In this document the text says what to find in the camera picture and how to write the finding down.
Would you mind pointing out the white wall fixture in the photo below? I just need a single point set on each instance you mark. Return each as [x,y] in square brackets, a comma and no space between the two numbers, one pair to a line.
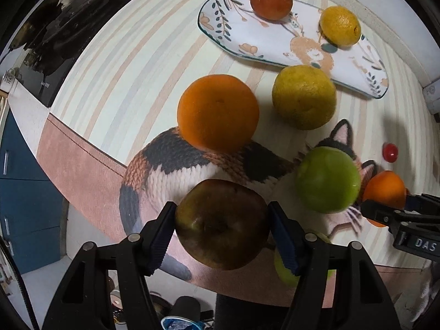
[431,94]

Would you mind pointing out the blue cabinet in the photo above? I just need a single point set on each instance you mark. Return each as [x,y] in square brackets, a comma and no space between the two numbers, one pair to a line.
[24,196]

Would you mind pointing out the small orange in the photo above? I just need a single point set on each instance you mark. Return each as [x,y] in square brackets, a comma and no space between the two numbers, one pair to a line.
[385,189]

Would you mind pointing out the black glass cooktop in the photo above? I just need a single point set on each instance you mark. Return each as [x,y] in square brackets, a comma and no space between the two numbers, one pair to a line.
[58,31]

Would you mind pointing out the grey cloth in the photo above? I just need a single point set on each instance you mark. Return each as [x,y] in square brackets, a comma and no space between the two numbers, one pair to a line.
[421,292]

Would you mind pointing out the floral oval plate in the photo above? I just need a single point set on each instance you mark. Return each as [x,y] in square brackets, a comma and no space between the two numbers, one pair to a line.
[261,41]

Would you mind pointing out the dark orange tangerine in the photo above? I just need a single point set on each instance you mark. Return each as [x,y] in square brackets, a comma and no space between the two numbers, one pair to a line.
[271,1]

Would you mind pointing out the brown apple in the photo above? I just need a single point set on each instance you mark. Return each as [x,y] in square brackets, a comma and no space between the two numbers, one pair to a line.
[221,223]

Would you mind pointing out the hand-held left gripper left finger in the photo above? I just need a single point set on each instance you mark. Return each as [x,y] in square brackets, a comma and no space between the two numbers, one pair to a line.
[161,239]

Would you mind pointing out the small green apple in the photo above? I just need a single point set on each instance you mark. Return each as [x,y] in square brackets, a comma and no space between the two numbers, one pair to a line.
[282,277]

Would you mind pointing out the blue rimmed bowl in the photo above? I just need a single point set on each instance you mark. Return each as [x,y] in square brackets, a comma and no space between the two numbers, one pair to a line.
[182,323]

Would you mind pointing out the red cherry tomato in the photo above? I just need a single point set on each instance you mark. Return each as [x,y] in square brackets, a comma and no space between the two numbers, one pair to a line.
[390,152]

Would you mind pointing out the striped cat print mat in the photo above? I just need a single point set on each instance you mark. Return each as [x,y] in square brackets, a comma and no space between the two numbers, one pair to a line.
[137,86]

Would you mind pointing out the black round container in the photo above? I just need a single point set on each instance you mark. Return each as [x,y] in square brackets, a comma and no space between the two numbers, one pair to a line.
[187,307]

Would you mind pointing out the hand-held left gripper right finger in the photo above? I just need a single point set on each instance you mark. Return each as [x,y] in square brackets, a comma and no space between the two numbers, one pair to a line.
[284,240]

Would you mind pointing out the white mug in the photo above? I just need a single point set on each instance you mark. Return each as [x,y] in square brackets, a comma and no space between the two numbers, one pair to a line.
[7,79]

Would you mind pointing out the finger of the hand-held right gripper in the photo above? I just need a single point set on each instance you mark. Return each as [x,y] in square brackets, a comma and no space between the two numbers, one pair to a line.
[424,201]
[381,213]

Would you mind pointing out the yellow citrus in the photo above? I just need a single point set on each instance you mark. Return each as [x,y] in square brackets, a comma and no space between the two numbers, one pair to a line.
[340,25]

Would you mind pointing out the large green apple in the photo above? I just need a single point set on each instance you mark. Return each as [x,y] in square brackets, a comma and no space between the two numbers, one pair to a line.
[328,178]

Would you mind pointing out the yellow-green citrus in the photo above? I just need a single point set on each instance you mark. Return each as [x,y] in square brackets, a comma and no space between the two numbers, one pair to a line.
[304,96]

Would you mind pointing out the large orange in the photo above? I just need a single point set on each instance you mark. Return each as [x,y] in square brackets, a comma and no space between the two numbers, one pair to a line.
[218,113]

